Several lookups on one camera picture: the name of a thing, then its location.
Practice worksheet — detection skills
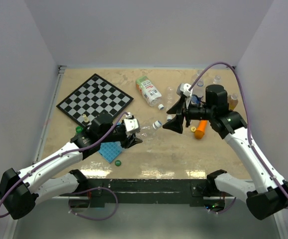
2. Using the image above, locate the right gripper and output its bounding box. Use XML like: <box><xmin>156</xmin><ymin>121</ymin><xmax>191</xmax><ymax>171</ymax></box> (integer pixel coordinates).
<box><xmin>163</xmin><ymin>95</ymin><xmax>215</xmax><ymax>133</ymax></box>

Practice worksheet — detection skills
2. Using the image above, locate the green bottle cap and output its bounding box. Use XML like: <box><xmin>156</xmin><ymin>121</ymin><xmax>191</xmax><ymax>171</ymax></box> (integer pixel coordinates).
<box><xmin>115</xmin><ymin>160</ymin><xmax>121</xmax><ymax>166</ymax></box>

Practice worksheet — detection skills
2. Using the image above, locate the green plastic bottle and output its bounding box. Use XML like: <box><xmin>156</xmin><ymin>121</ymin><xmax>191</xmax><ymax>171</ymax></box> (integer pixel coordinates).
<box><xmin>75</xmin><ymin>126</ymin><xmax>84</xmax><ymax>135</ymax></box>

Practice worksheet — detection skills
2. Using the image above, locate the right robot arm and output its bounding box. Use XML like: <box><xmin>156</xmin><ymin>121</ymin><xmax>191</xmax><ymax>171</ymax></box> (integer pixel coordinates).
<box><xmin>163</xmin><ymin>84</ymin><xmax>288</xmax><ymax>220</ymax></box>

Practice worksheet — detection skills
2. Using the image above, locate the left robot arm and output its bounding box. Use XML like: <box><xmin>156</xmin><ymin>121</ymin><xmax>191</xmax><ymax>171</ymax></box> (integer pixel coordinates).
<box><xmin>0</xmin><ymin>112</ymin><xmax>142</xmax><ymax>220</ymax></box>

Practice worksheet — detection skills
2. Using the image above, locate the juice bottle with white label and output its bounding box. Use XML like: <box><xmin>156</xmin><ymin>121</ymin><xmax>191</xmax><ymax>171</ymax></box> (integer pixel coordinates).
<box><xmin>135</xmin><ymin>76</ymin><xmax>164</xmax><ymax>110</ymax></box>

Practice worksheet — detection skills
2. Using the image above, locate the blue label water bottle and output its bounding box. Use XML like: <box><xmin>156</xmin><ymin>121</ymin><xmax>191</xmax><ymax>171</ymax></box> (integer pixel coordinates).
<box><xmin>191</xmin><ymin>79</ymin><xmax>205</xmax><ymax>105</ymax></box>

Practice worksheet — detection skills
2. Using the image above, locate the clear bottle back row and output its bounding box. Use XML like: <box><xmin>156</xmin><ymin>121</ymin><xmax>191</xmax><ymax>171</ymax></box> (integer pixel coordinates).
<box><xmin>192</xmin><ymin>69</ymin><xmax>203</xmax><ymax>83</ymax></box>

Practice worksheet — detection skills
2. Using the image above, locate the orange tea bottle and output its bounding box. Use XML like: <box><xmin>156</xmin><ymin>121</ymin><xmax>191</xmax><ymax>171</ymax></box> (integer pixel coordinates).
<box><xmin>228</xmin><ymin>93</ymin><xmax>239</xmax><ymax>111</ymax></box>

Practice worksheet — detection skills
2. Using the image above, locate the blue studded baseplate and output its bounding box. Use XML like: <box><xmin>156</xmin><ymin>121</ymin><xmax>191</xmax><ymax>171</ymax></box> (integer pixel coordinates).
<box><xmin>98</xmin><ymin>142</ymin><xmax>122</xmax><ymax>163</ymax></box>

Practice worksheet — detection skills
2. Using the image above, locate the orange plastic carrot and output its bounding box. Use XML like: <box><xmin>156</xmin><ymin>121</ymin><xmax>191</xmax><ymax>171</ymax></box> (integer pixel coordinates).
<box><xmin>194</xmin><ymin>120</ymin><xmax>208</xmax><ymax>139</ymax></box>

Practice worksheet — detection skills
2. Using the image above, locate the cream chess piece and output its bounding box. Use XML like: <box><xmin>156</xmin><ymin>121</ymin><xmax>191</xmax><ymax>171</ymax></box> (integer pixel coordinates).
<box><xmin>82</xmin><ymin>114</ymin><xmax>90</xmax><ymax>123</ymax></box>

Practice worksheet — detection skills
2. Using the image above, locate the black white chessboard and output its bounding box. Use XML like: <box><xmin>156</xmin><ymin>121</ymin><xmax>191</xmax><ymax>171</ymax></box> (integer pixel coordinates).
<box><xmin>57</xmin><ymin>74</ymin><xmax>133</xmax><ymax>127</ymax></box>

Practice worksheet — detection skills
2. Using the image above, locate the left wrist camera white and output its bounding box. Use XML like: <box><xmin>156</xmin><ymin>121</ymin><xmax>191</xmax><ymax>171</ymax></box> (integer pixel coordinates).
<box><xmin>123</xmin><ymin>112</ymin><xmax>141</xmax><ymax>135</ymax></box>

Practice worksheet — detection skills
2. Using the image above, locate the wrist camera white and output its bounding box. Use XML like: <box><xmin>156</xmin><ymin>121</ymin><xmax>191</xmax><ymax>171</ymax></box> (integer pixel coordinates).
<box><xmin>123</xmin><ymin>112</ymin><xmax>141</xmax><ymax>135</ymax></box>
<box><xmin>177</xmin><ymin>83</ymin><xmax>192</xmax><ymax>97</ymax></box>

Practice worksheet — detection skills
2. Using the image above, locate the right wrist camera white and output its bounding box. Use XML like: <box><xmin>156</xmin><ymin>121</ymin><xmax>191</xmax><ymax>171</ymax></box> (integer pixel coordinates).
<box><xmin>177</xmin><ymin>83</ymin><xmax>192</xmax><ymax>97</ymax></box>

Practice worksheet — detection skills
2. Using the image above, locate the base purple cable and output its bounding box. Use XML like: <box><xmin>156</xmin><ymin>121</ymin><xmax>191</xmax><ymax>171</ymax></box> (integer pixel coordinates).
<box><xmin>68</xmin><ymin>188</ymin><xmax>117</xmax><ymax>221</ymax></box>

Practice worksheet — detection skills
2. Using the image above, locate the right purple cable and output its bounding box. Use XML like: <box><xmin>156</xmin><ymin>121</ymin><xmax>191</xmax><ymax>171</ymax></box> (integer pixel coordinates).
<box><xmin>189</xmin><ymin>61</ymin><xmax>288</xmax><ymax>215</ymax></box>

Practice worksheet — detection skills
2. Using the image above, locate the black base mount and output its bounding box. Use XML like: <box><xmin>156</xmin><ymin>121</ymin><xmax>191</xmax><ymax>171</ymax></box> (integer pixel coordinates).
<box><xmin>76</xmin><ymin>179</ymin><xmax>221</xmax><ymax>207</ymax></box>

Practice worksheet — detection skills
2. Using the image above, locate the aluminium frame rail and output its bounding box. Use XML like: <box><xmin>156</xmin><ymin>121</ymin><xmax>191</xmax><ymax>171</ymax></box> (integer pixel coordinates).
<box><xmin>38</xmin><ymin>65</ymin><xmax>67</xmax><ymax>140</ymax></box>

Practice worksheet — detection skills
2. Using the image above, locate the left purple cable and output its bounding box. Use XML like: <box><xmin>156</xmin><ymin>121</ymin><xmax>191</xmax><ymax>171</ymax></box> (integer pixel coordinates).
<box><xmin>0</xmin><ymin>112</ymin><xmax>134</xmax><ymax>219</ymax></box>

